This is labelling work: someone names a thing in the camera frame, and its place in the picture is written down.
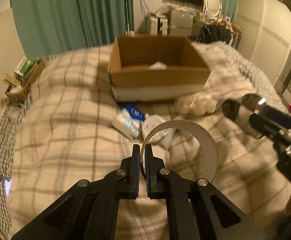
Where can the smartphone with lit screen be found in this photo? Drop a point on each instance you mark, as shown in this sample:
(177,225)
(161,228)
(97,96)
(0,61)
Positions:
(7,186)

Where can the small brown cardboard box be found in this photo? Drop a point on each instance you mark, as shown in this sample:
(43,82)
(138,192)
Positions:
(19,93)

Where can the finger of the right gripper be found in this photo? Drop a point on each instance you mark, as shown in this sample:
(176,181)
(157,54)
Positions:
(276,129)
(278,113)

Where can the silver mini fridge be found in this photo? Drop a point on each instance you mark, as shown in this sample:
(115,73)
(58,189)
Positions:
(180,23)

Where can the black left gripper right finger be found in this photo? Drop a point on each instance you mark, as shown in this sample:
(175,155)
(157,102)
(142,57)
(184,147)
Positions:
(196,209)

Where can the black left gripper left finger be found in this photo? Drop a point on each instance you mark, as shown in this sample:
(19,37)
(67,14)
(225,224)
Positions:
(88,210)

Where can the large open cardboard box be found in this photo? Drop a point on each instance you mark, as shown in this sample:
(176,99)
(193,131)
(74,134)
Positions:
(132,81)

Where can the black clothes on chair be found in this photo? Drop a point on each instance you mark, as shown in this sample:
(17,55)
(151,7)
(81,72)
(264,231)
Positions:
(211,33)

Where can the beige plaid blanket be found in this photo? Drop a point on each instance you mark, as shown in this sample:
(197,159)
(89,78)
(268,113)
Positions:
(67,135)

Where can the white slatted wardrobe door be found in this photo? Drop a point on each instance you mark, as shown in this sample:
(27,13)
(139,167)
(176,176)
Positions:
(266,34)

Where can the white paper in box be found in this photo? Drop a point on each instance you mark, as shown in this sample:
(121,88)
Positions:
(158,66)

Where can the white suitcase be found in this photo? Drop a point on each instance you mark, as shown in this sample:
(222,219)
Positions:
(157,26)

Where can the white tape roll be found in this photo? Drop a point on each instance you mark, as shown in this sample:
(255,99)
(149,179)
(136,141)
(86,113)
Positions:
(207,143)

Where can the blue white tissue pack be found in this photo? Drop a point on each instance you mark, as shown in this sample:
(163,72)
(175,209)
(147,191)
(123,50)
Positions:
(129,121)

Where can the white oval vanity mirror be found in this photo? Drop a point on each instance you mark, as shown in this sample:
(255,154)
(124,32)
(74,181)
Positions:
(212,8)

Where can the white fluffy cloth bundle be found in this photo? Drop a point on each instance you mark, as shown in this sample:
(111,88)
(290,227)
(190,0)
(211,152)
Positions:
(197,104)

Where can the green white carton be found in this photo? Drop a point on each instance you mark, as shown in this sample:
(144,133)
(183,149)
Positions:
(23,66)

